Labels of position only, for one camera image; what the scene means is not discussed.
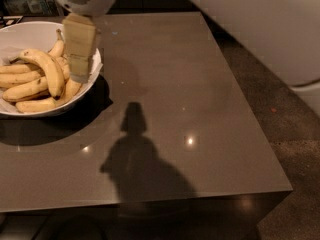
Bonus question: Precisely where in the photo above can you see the yellow banana front bottom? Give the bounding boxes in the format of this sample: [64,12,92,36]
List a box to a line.
[15,98,55,113]

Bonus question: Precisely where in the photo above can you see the yellow banana top back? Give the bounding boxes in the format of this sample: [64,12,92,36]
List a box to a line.
[48,29,64,58]

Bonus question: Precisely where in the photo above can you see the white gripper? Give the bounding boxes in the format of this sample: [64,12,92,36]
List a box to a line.
[56,0,116,83]

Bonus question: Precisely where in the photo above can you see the white bowl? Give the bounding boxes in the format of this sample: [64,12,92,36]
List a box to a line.
[0,21,102,117]

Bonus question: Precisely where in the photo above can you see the yellow banana right side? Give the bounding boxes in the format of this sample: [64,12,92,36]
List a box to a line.
[55,79,82,107]

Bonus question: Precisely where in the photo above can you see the yellow banana middle left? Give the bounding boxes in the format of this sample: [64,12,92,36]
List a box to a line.
[2,77,49,102]

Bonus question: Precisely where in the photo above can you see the bottles on background shelf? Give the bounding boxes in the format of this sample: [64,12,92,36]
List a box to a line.
[0,0,61,16]

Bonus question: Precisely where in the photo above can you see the large curved yellow banana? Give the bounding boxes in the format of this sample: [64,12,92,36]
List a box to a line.
[18,48,65,99]

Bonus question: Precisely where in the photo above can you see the yellow banana upper left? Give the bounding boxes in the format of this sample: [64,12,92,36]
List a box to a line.
[0,64,37,74]

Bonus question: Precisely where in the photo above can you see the yellow banana far left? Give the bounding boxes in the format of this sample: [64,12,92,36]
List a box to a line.
[0,71,42,88]

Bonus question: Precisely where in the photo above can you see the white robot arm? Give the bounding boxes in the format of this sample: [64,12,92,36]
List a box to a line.
[56,0,320,115]

